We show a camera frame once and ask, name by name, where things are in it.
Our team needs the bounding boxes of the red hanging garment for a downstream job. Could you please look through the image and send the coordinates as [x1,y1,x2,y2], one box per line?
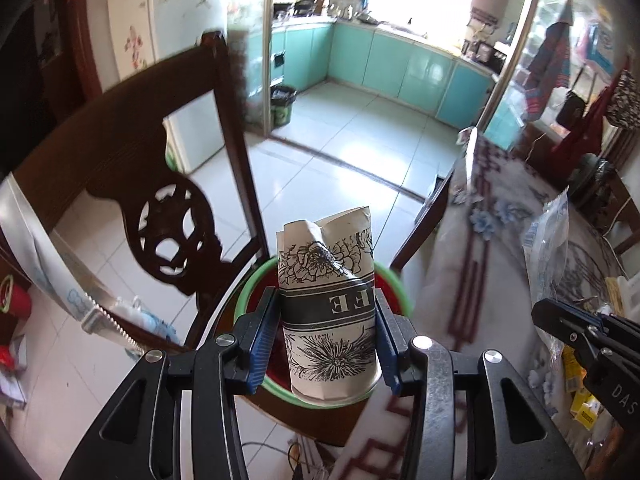
[550,85,618,171]

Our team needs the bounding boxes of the black hanging bag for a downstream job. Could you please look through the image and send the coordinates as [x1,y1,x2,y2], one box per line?
[556,67,587,131]

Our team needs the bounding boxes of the teal kitchen cabinets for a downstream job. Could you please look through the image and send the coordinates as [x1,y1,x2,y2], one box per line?
[271,19,501,133]

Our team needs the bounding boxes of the clear blue printed plastic sheet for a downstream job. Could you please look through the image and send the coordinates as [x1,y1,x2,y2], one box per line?
[0,172,143,353]

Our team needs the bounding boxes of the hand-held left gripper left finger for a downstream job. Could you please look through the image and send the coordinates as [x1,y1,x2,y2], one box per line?
[60,287,281,480]

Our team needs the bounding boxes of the red cup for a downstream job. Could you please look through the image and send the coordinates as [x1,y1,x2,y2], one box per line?
[0,274,32,320]

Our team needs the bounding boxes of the yellow cigarette pack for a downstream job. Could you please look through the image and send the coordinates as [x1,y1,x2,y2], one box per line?
[562,347,601,428]

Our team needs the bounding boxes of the floral printed paper cup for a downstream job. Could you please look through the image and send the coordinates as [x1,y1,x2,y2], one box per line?
[276,205,383,403]

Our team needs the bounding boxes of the black kitchen waste bin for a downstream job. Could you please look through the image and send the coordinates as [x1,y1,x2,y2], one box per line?
[270,85,299,128]

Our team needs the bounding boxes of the white floral refrigerator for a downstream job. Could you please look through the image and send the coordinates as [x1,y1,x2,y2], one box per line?
[106,0,228,173]

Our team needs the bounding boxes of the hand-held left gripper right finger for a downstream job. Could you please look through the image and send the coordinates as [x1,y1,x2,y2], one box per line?
[375,291,586,480]

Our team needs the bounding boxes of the clear plastic bag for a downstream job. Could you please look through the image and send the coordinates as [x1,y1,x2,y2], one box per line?
[521,187,572,313]

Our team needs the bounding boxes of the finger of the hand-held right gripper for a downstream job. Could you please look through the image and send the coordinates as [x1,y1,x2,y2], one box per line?
[531,298,611,358]

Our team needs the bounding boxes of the striped hanging garment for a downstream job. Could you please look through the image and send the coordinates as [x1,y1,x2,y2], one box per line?
[524,0,573,123]

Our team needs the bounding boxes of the dark carved wooden chair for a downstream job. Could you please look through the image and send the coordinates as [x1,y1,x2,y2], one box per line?
[10,30,271,356]

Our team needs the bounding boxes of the green rimmed red bin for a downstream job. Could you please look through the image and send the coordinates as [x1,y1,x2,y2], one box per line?
[234,257,413,408]

